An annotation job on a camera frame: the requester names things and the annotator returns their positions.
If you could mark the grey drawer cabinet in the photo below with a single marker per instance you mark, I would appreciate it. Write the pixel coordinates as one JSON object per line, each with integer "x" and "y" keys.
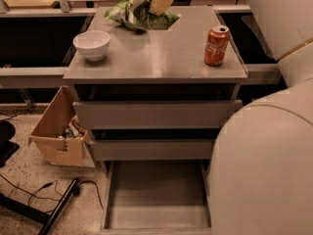
{"x": 156, "y": 66}

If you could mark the green jalapeno chip bag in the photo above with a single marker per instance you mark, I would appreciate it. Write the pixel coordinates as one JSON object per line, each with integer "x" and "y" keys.
{"x": 141, "y": 19}

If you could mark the top grey drawer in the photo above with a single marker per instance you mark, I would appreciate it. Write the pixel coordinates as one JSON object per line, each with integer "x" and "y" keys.
{"x": 155, "y": 115}

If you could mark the orange soda can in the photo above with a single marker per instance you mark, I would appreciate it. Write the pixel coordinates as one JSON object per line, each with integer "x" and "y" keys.
{"x": 216, "y": 44}

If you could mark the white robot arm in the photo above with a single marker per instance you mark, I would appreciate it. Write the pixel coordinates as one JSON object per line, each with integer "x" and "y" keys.
{"x": 261, "y": 170}

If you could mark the middle grey drawer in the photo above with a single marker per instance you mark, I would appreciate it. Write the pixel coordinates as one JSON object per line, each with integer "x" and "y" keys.
{"x": 151, "y": 150}

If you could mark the black stand leg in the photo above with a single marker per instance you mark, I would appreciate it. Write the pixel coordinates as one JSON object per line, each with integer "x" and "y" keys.
{"x": 46, "y": 218}

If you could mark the white ceramic bowl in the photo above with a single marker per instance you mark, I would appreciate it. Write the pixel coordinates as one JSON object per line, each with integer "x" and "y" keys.
{"x": 92, "y": 45}

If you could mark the black chair base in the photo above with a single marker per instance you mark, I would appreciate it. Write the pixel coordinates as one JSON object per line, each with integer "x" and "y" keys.
{"x": 7, "y": 147}

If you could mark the light green chip bag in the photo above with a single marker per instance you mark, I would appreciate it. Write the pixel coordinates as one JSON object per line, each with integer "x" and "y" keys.
{"x": 118, "y": 13}

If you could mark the bottom grey drawer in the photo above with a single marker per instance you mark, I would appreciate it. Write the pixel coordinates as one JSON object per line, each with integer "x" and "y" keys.
{"x": 156, "y": 198}

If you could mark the cardboard box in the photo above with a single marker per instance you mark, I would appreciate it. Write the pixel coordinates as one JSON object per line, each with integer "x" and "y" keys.
{"x": 57, "y": 135}

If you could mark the grey drawer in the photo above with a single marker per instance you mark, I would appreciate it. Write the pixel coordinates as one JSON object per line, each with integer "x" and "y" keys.
{"x": 155, "y": 115}
{"x": 156, "y": 198}
{"x": 151, "y": 150}

